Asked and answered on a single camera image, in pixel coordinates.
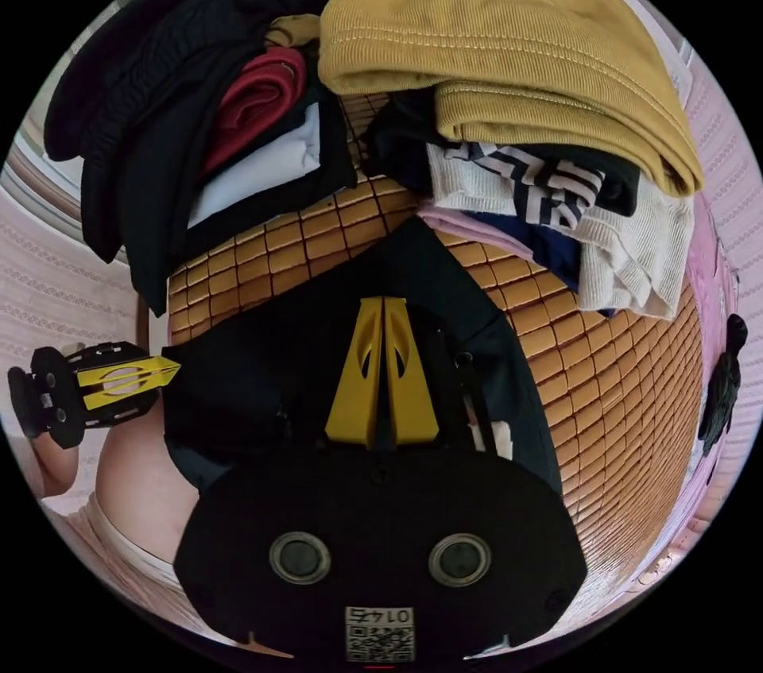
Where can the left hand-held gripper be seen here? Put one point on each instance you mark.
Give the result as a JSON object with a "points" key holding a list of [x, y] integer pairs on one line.
{"points": [[56, 396]]}

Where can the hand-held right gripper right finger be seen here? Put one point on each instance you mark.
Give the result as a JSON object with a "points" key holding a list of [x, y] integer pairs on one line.
{"points": [[411, 393]]}

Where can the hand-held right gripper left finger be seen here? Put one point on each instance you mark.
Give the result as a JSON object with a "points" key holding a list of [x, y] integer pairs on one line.
{"points": [[356, 387]]}

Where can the black long pants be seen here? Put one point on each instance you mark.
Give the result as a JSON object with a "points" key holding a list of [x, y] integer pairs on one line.
{"points": [[286, 339]]}

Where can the person's left hand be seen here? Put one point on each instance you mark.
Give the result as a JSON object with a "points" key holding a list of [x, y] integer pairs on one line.
{"points": [[56, 467]]}

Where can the person's body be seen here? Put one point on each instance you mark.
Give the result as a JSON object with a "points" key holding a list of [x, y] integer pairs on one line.
{"points": [[140, 476]]}

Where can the pile of mostly black clothes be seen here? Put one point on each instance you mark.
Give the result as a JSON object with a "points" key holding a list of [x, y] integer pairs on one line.
{"points": [[149, 89]]}

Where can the small black fabric item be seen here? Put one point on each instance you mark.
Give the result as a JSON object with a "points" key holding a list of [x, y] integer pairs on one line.
{"points": [[722, 387]]}

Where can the pile of clothes with mustard garment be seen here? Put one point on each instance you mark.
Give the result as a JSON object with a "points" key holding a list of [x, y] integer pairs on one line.
{"points": [[506, 29]]}

